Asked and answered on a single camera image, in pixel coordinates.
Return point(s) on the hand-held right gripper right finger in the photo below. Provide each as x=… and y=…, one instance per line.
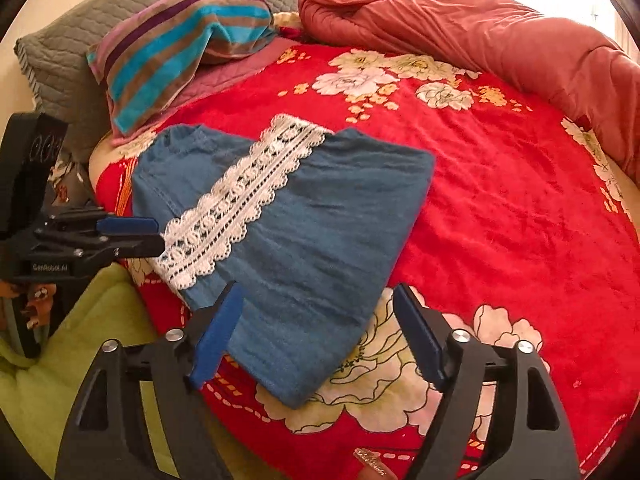
x=417, y=335

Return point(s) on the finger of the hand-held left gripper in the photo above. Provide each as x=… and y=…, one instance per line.
x=145, y=247
x=127, y=225

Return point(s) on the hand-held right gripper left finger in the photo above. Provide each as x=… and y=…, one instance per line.
x=220, y=330

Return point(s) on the blue denim pants lace trim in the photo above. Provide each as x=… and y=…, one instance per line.
x=325, y=220

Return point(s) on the person's right hand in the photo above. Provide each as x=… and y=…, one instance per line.
x=375, y=466

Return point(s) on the floral patterned cloth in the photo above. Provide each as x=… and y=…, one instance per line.
x=65, y=180

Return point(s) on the grey quilted pillow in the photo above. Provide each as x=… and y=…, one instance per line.
x=75, y=35

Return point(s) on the striped towel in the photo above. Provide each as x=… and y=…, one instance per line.
x=150, y=65

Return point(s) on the light green cloth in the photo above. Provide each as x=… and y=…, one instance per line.
x=50, y=385

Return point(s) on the red floral blanket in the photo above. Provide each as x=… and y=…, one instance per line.
x=500, y=185

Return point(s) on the salmon red comforter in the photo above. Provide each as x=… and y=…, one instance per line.
x=450, y=25

